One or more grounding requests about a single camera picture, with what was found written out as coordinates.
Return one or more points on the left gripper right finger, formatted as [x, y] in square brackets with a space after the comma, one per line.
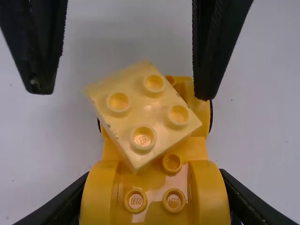
[253, 208]

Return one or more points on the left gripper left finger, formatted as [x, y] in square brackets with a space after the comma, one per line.
[58, 206]

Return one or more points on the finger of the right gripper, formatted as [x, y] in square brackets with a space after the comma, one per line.
[35, 35]
[215, 35]

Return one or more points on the yellow toy car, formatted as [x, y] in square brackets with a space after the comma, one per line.
[211, 187]

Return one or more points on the pale yellow toy brick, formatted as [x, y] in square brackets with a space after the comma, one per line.
[145, 110]

